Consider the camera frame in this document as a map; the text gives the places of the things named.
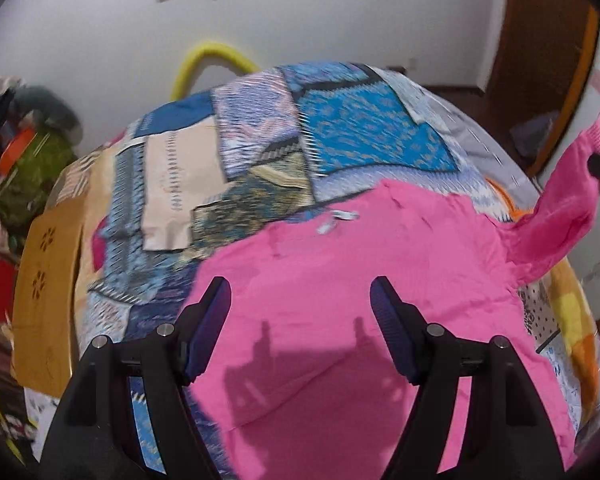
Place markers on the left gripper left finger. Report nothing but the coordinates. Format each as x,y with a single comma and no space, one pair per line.
93,435

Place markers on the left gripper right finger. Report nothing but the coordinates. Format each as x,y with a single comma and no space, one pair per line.
508,434

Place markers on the pink knit cardigan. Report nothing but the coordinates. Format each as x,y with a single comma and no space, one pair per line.
311,375

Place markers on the grey striped bed sheet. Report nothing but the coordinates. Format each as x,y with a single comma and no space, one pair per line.
486,154

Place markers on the orange yellow fleece blanket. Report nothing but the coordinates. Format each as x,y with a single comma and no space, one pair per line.
575,324

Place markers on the wooden lap desk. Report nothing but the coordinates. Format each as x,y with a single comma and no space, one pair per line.
44,346

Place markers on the brown wooden door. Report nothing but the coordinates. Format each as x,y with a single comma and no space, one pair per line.
538,53

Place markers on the red box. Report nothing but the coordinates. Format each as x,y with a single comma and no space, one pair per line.
8,275

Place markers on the green storage bag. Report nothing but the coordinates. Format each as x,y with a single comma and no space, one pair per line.
25,191

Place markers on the patchwork patterned bed cover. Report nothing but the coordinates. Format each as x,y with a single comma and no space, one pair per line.
206,171

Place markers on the orange box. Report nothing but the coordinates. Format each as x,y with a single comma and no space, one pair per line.
15,149

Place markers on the yellow foam tube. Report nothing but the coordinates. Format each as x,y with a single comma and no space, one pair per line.
204,55

